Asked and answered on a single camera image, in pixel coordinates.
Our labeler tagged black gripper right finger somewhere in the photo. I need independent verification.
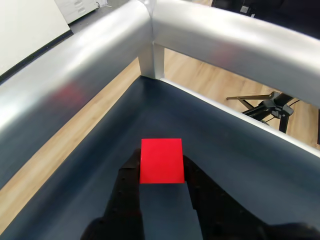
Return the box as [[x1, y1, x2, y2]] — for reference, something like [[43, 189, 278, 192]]
[[183, 154, 320, 240]]

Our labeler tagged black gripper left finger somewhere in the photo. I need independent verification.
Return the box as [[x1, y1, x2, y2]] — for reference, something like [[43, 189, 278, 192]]
[[79, 148, 146, 240]]

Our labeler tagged red cube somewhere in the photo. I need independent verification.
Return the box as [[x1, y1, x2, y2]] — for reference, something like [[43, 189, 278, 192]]
[[139, 138, 186, 185]]

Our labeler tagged black tripod stand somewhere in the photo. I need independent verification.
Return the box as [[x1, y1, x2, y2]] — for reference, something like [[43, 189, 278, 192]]
[[226, 91, 301, 135]]

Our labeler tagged white cabinet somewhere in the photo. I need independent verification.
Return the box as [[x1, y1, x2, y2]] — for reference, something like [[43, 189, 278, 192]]
[[57, 0, 111, 25]]

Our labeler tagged silver metal frame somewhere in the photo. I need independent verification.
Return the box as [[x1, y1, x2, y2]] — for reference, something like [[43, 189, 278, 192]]
[[0, 0, 320, 161]]

